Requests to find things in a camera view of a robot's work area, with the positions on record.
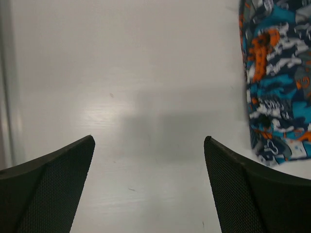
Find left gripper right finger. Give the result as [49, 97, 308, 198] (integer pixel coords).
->
[204, 136, 311, 233]

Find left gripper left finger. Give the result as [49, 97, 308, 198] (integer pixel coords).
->
[0, 135, 95, 233]

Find colourful patterned shorts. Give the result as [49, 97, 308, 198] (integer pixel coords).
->
[239, 0, 311, 166]

